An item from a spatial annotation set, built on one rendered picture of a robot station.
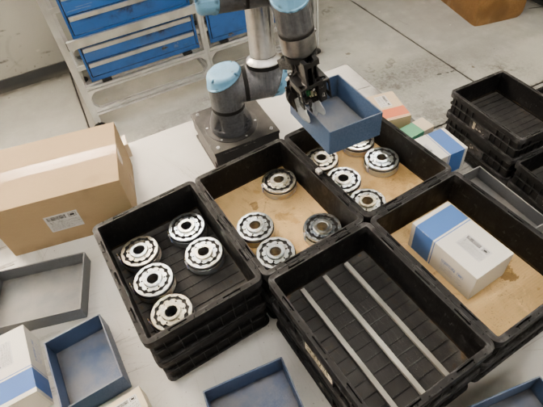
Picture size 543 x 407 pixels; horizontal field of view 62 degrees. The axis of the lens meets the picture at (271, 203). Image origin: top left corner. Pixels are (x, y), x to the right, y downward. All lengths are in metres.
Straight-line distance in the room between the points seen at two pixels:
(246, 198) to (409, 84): 2.12
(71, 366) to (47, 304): 0.23
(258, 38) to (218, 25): 1.72
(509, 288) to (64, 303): 1.20
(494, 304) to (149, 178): 1.17
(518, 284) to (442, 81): 2.27
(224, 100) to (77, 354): 0.87
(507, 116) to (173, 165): 1.46
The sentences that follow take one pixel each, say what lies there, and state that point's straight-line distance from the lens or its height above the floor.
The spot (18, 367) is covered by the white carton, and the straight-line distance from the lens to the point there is 1.32.
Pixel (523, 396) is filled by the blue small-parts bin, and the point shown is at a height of 0.70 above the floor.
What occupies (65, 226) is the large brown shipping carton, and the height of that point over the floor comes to 0.77.
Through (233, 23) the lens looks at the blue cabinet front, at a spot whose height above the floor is 0.41.
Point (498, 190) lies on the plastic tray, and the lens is 1.60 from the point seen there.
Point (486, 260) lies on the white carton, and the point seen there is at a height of 0.92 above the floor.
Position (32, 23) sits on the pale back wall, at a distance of 3.86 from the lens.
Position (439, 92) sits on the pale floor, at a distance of 3.24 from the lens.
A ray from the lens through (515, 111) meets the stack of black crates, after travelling 2.33.
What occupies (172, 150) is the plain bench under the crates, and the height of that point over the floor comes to 0.70.
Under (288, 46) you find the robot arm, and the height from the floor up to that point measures 1.35.
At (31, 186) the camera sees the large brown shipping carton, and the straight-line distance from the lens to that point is 1.55.
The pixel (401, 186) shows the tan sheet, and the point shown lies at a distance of 1.38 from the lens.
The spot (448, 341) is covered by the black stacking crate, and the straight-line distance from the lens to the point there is 1.13.
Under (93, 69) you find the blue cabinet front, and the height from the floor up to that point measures 0.40.
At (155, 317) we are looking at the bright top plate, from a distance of 1.15.
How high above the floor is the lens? 1.82
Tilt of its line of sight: 48 degrees down
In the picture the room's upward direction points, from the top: 8 degrees counter-clockwise
